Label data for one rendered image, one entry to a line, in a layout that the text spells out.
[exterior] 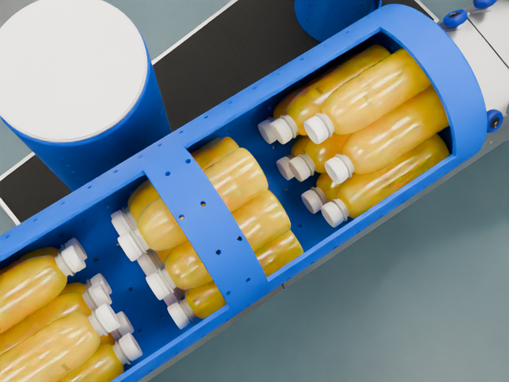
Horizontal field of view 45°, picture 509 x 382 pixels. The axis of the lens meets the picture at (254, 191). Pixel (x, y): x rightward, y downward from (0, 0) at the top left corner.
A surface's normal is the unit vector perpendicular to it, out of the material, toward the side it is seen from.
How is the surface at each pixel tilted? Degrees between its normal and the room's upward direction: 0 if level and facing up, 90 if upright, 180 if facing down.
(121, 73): 0
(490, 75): 0
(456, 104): 33
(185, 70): 0
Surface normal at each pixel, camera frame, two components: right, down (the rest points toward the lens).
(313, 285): 0.03, -0.25
